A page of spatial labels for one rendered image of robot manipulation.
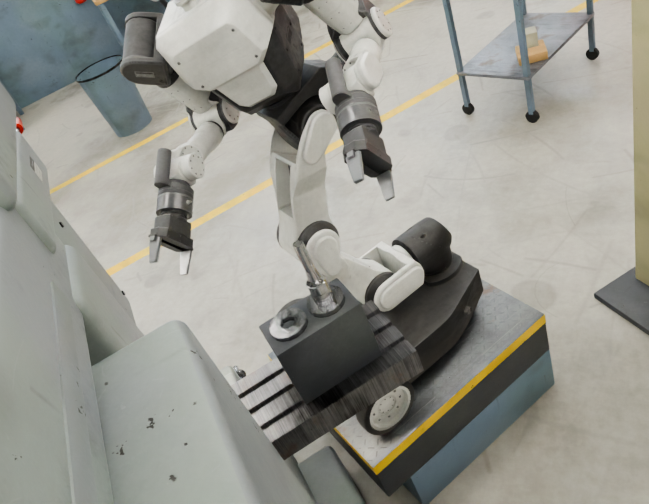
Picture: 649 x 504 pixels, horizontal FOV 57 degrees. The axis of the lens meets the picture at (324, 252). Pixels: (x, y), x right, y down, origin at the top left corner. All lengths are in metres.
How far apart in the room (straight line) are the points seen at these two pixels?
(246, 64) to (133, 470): 0.98
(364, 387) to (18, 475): 1.04
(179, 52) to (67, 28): 7.22
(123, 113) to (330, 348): 4.85
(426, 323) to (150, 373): 1.36
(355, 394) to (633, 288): 1.59
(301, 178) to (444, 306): 0.71
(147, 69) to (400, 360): 0.92
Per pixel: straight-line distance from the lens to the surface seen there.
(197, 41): 1.40
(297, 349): 1.33
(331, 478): 2.21
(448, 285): 2.09
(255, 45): 1.38
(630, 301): 2.70
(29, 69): 8.72
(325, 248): 1.69
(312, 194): 1.66
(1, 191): 0.85
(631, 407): 2.43
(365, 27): 1.49
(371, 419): 1.88
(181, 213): 1.49
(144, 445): 0.68
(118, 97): 5.95
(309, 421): 1.43
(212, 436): 0.64
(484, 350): 2.10
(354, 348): 1.41
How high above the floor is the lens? 2.02
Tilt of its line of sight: 37 degrees down
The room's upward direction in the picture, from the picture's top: 24 degrees counter-clockwise
